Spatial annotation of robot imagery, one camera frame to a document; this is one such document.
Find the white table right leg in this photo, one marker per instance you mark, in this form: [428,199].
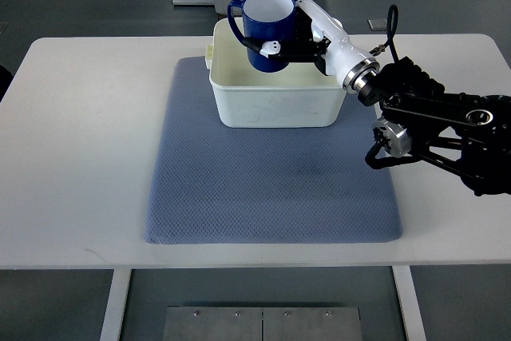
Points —
[411,315]

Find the white table leg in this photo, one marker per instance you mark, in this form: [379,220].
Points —
[411,315]
[115,308]

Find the white plastic box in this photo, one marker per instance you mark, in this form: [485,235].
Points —
[298,96]

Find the blue enamel mug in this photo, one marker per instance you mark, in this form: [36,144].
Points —
[263,20]

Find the grey floor bracket bar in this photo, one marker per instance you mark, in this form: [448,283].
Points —
[193,2]

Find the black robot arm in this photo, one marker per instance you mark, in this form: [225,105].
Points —
[466,135]

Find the blue quilted mat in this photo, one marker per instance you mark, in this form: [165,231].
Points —
[213,184]

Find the grey metal floor plate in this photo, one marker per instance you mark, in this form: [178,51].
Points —
[262,323]

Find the white table left leg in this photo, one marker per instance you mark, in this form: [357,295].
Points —
[115,308]

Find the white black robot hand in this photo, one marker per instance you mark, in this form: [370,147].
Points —
[321,40]

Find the small grey floor plate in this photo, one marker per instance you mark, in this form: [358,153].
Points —
[378,24]

